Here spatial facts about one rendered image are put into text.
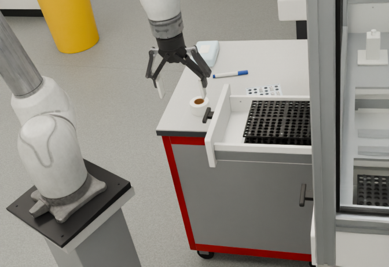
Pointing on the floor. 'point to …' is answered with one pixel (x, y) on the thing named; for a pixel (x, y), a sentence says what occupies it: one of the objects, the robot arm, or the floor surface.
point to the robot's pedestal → (100, 241)
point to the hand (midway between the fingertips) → (182, 92)
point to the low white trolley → (258, 203)
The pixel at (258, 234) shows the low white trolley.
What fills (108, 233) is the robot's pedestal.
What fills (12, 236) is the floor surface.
